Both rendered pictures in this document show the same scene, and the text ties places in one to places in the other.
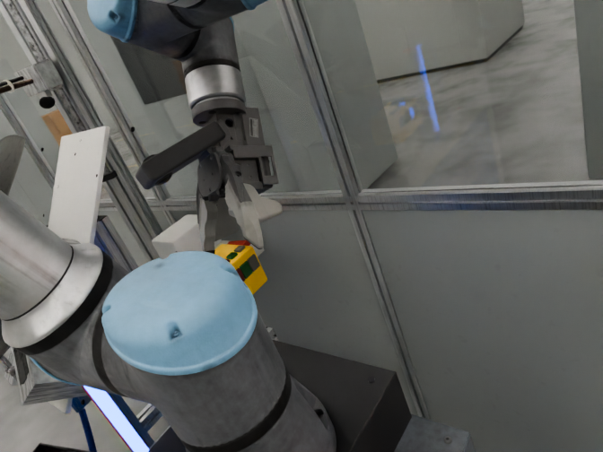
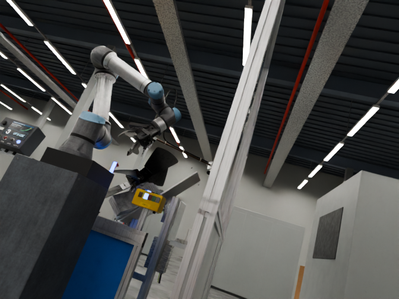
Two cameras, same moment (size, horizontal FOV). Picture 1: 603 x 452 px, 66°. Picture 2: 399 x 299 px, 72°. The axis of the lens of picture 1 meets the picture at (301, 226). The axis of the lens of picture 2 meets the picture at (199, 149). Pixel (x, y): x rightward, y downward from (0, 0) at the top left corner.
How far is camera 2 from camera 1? 136 cm
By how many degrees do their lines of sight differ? 69
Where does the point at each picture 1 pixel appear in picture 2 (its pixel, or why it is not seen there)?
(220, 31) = (167, 113)
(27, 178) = (269, 276)
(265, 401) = (78, 130)
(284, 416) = (76, 137)
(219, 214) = (136, 146)
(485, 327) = not seen: outside the picture
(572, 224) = not seen: hidden behind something
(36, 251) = (100, 111)
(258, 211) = (127, 133)
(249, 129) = (153, 131)
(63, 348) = not seen: hidden behind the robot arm
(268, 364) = (84, 128)
